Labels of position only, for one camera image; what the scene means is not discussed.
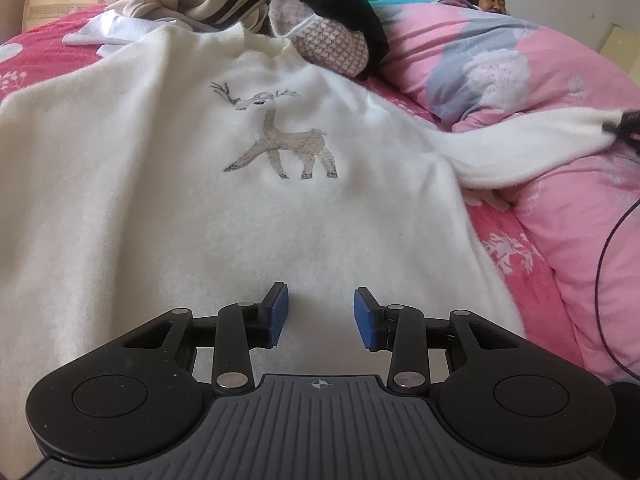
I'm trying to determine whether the black garment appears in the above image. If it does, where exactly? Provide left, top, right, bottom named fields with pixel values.
left=291, top=0, right=391, bottom=80

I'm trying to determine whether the cream panel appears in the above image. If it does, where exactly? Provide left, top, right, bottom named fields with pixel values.
left=600, top=24, right=640, bottom=67

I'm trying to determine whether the pink floral quilt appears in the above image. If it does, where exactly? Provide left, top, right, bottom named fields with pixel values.
left=370, top=0, right=640, bottom=386

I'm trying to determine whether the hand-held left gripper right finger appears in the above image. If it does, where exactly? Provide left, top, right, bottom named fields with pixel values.
left=352, top=287, right=518, bottom=395

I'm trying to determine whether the cream nightstand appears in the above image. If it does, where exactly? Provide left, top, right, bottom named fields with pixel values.
left=21, top=0, right=151, bottom=33

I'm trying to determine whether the white shirt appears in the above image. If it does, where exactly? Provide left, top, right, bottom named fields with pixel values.
left=62, top=10, right=166, bottom=58

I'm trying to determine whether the red floral blanket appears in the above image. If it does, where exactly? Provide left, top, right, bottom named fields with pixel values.
left=0, top=5, right=586, bottom=371

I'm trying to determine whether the pink houndstooth garment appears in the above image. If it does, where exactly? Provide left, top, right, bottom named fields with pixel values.
left=270, top=0, right=373, bottom=78

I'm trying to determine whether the white deer sweater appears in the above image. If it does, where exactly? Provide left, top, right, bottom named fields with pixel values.
left=0, top=22, right=626, bottom=466

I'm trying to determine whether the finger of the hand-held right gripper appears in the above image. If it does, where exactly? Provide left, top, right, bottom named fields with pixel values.
left=602, top=110, right=640, bottom=143

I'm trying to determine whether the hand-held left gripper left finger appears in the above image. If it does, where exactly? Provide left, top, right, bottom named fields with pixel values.
left=121, top=282, right=291, bottom=395

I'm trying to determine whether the black cable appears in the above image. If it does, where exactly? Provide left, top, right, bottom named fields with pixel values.
left=595, top=130, right=640, bottom=382

